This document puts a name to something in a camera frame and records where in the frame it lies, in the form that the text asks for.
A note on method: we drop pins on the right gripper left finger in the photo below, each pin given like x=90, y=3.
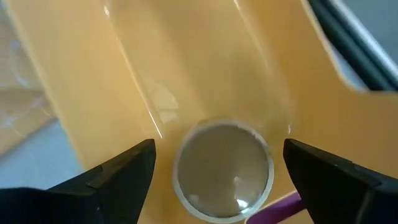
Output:
x=93, y=199

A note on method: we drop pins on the cardboard cup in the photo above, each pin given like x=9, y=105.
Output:
x=222, y=168

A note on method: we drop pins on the black metal table frame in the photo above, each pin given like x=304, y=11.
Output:
x=351, y=46

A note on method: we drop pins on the clear plastic table sheet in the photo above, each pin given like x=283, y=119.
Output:
x=31, y=161

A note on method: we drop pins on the yellow plastic bin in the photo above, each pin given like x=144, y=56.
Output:
x=217, y=62

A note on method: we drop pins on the magenta cloth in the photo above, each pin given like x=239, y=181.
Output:
x=273, y=211

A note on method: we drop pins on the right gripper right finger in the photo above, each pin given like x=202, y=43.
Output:
x=342, y=193

